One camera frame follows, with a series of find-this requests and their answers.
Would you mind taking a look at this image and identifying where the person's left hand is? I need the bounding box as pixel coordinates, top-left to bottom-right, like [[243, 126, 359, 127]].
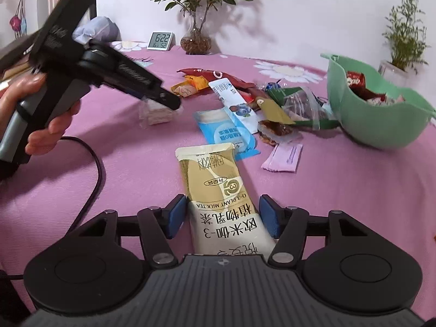
[[0, 74, 82, 156]]

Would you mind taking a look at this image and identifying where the clear date snack packet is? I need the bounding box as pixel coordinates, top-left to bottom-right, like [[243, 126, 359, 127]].
[[257, 119, 304, 147]]

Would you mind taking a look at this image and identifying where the green plastic bowl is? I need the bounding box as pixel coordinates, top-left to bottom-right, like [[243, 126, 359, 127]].
[[320, 53, 436, 150]]

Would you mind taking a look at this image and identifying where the small plant in white pot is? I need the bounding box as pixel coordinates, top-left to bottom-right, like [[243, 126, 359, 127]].
[[378, 0, 430, 77]]

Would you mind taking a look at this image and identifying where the olive gold snack packet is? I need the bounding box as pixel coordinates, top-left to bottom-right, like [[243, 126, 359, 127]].
[[255, 97, 297, 125]]

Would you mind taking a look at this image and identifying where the pink floral tablecloth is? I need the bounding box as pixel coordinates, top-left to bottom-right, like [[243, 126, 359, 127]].
[[0, 41, 436, 327]]

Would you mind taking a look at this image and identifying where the white red cherry packet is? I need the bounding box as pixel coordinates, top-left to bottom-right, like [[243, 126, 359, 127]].
[[364, 92, 406, 105]]

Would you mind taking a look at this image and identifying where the small red snack packet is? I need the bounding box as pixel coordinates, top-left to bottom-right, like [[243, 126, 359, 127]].
[[347, 71, 366, 91]]

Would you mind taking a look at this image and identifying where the beige milk tea packet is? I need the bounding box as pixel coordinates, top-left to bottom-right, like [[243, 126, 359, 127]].
[[175, 143, 278, 256]]

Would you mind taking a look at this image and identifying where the long red snack packet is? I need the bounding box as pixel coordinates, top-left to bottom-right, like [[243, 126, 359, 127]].
[[176, 67, 256, 91]]

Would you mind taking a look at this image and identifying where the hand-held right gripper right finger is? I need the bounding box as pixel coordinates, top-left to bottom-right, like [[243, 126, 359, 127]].
[[259, 195, 375, 266]]

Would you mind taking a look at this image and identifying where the leafy plant in glass vase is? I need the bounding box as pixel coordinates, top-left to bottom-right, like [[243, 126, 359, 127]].
[[151, 0, 264, 55]]

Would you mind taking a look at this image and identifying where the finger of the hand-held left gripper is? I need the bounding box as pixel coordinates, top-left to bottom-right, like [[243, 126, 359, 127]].
[[121, 83, 181, 111]]

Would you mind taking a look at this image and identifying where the white blue stick packet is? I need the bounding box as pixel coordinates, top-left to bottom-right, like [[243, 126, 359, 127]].
[[208, 78, 261, 134]]

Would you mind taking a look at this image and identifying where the green clear snack packet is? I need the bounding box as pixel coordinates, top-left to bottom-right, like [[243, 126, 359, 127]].
[[281, 86, 341, 132]]

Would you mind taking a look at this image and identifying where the orange snack packet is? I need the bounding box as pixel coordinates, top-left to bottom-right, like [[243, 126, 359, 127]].
[[170, 75, 210, 98]]

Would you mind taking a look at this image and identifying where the grey blue cloth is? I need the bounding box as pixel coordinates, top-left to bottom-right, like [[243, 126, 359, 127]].
[[72, 16, 120, 44]]

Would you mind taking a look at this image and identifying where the black cable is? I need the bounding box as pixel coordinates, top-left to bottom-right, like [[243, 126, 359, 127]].
[[5, 136, 105, 280]]

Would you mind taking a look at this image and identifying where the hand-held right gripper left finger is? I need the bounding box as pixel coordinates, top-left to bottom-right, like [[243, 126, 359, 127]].
[[66, 194, 189, 266]]

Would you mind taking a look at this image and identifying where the clear snack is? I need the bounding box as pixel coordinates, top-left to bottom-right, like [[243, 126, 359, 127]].
[[139, 100, 175, 129]]

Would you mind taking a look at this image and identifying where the light blue snack packet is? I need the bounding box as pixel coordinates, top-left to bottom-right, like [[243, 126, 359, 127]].
[[193, 109, 260, 161]]

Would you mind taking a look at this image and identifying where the white digital clock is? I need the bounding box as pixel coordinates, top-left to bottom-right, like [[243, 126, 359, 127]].
[[147, 31, 174, 52]]

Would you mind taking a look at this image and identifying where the flower wall decoration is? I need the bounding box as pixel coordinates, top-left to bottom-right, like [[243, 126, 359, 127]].
[[8, 0, 29, 38]]

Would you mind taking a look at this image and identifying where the pink snack packet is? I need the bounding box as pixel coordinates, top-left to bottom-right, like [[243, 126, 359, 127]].
[[261, 142, 304, 172]]

